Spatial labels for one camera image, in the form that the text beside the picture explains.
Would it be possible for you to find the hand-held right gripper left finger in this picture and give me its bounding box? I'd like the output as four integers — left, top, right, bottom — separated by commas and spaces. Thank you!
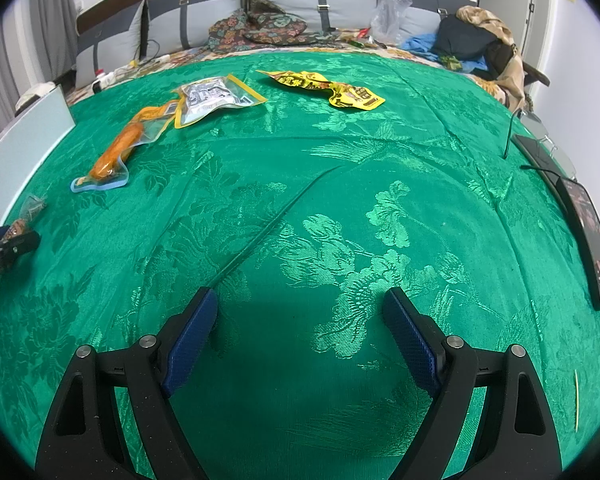
35, 286, 220, 480

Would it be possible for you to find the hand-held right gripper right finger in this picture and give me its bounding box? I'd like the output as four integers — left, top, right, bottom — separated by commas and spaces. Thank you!
382, 286, 563, 480

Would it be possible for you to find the clear brown meat snack packet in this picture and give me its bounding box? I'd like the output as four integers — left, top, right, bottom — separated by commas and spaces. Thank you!
7, 194, 48, 240

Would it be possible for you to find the white board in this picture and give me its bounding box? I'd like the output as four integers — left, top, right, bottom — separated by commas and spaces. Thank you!
0, 85, 77, 217

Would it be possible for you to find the orange sausage snack packet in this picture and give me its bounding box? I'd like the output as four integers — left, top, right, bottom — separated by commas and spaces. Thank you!
70, 101, 181, 192

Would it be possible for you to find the yellow-edged snack packet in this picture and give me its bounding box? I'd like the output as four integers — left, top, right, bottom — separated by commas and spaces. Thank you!
172, 74, 268, 130

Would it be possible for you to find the yellow black-printed snack packet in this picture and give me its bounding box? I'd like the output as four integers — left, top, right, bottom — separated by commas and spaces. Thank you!
327, 81, 386, 111
255, 69, 334, 92

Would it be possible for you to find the green patterned bedspread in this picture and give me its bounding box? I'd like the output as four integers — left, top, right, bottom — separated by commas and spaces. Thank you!
0, 52, 600, 480

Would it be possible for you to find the black smartphone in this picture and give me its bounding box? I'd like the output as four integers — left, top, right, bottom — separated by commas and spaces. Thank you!
555, 177, 600, 311

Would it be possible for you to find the black flat device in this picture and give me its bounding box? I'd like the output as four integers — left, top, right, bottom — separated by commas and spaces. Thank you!
511, 132, 565, 177

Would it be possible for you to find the grey curtain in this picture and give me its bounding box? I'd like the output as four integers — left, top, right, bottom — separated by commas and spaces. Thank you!
7, 0, 81, 111

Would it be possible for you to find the blue cloth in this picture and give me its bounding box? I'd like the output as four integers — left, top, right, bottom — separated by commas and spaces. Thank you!
400, 34, 488, 72

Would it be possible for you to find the black bag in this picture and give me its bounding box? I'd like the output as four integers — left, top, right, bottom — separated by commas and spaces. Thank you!
432, 15, 515, 80

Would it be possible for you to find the dark floral cloth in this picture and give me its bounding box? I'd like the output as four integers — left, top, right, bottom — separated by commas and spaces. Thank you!
207, 0, 342, 54

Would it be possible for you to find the pile of clothes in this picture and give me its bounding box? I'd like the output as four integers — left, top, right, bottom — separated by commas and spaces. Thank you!
455, 5, 530, 111

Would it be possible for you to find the clear plastic bag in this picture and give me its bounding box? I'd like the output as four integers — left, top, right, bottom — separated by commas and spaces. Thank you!
370, 0, 414, 47

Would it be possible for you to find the black cable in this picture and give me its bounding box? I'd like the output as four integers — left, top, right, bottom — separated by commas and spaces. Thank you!
502, 107, 525, 159

